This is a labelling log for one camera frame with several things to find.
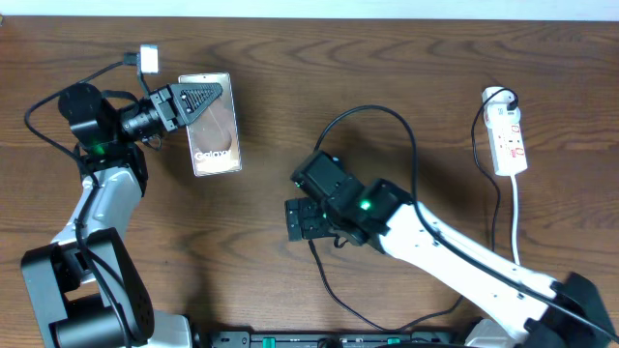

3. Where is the grey Galaxy smartphone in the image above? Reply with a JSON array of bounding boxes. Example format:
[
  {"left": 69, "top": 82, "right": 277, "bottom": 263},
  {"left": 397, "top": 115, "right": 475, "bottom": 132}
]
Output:
[{"left": 178, "top": 72, "right": 242, "bottom": 177}]

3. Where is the white power strip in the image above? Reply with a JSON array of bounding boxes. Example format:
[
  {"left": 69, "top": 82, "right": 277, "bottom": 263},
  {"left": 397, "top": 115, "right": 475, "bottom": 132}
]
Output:
[{"left": 482, "top": 86, "right": 528, "bottom": 177}]

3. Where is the black USB charger cable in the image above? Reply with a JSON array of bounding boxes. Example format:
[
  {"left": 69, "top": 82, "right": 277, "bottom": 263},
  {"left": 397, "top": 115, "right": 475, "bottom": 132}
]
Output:
[{"left": 308, "top": 86, "right": 519, "bottom": 334}]

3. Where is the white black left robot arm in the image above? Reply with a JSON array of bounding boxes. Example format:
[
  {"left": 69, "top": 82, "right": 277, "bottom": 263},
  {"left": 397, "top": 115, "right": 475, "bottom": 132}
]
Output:
[{"left": 20, "top": 82, "right": 223, "bottom": 348}]

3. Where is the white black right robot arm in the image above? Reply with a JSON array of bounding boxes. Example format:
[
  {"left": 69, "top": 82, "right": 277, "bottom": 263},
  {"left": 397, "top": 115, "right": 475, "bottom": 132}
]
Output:
[{"left": 291, "top": 151, "right": 618, "bottom": 347}]

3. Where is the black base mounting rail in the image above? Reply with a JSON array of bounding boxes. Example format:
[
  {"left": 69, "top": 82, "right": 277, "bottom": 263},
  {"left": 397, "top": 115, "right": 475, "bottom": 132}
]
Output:
[{"left": 194, "top": 331, "right": 463, "bottom": 348}]

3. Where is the white power strip cord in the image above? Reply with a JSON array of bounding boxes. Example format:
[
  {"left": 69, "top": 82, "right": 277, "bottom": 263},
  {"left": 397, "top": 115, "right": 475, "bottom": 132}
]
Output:
[{"left": 510, "top": 174, "right": 521, "bottom": 266}]

